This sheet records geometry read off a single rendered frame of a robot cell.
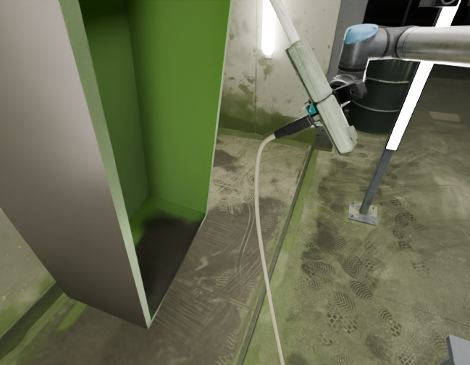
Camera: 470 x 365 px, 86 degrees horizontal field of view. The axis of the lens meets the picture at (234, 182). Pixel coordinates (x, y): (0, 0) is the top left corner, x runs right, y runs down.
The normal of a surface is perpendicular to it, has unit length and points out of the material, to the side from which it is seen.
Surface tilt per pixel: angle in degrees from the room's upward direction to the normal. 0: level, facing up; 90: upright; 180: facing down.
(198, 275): 0
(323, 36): 90
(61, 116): 91
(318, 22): 90
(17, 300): 57
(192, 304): 0
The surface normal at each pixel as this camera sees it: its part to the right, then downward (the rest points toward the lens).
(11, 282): 0.75, -0.23
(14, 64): -0.29, 0.63
